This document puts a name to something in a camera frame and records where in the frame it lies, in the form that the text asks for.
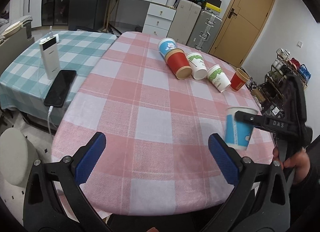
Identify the blue bunny paper cup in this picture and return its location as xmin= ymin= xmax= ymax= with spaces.
xmin=225 ymin=107 xmax=258 ymax=150

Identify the red upright paper cup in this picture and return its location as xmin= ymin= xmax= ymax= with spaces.
xmin=231 ymin=68 xmax=249 ymax=91

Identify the white green paper cup right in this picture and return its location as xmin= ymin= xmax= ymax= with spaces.
xmin=207 ymin=64 xmax=231 ymax=93

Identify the white green paper cup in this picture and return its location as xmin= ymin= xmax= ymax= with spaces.
xmin=186 ymin=52 xmax=207 ymax=80
xmin=207 ymin=64 xmax=231 ymax=93

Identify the white green paper cup left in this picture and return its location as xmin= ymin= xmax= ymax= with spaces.
xmin=186 ymin=52 xmax=207 ymax=80

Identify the red paper cup lying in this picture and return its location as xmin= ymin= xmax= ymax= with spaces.
xmin=165 ymin=48 xmax=192 ymax=80

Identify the blue paper cup lying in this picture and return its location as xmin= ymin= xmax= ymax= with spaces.
xmin=158 ymin=38 xmax=177 ymax=58

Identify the person's hand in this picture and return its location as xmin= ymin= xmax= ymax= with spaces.
xmin=273 ymin=147 xmax=313 ymax=187

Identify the wooden shoe rack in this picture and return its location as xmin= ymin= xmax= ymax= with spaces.
xmin=259 ymin=48 xmax=311 ymax=101

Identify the pink checkered tablecloth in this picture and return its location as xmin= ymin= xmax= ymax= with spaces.
xmin=51 ymin=31 xmax=276 ymax=216

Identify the black smartphone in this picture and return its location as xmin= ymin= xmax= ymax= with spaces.
xmin=44 ymin=70 xmax=76 ymax=108

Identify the silver suitcase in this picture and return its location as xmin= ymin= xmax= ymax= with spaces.
xmin=187 ymin=10 xmax=222 ymax=53

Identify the teal checkered tablecloth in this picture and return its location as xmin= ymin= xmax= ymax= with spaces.
xmin=1 ymin=31 xmax=117 ymax=125

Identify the wooden door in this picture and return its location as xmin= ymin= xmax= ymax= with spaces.
xmin=209 ymin=0 xmax=275 ymax=67

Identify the beige suitcase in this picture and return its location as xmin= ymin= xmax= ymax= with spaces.
xmin=167 ymin=0 xmax=201 ymax=45

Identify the white drawer desk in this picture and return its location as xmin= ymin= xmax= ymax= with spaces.
xmin=103 ymin=0 xmax=177 ymax=39

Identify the white power bank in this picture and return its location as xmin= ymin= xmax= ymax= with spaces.
xmin=39 ymin=39 xmax=61 ymax=80

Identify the black refrigerator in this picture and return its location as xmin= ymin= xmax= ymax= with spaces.
xmin=68 ymin=0 xmax=107 ymax=31

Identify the white charging cable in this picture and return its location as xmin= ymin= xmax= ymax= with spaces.
xmin=47 ymin=105 xmax=58 ymax=140

